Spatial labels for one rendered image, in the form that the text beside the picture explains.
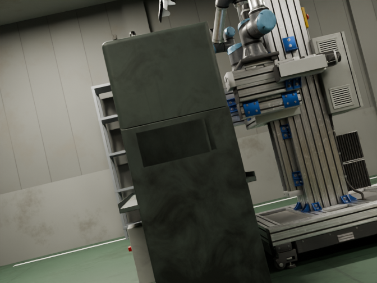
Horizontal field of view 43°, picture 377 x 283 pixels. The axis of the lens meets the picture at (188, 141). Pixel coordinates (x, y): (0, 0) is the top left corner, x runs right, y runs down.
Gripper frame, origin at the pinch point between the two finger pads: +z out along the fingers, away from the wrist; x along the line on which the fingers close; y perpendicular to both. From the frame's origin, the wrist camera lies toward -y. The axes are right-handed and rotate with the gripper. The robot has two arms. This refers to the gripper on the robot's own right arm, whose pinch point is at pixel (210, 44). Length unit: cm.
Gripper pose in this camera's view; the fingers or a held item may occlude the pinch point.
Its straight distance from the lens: 393.8
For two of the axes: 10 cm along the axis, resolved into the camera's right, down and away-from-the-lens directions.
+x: 8.5, -3.1, 4.2
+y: 3.5, 9.4, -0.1
